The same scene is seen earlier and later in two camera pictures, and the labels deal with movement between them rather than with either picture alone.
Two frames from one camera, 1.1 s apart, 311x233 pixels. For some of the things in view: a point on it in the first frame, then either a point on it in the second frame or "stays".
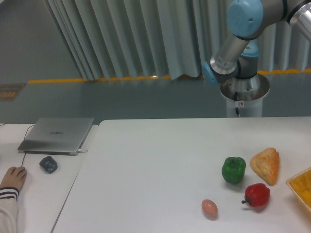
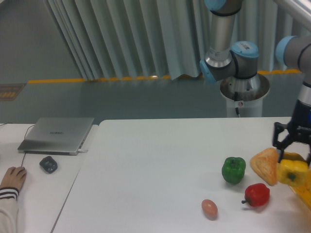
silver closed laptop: [57, 136] stays
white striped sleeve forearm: [9, 213] stays
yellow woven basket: [301, 183] → [304, 190]
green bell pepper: [233, 169] stays
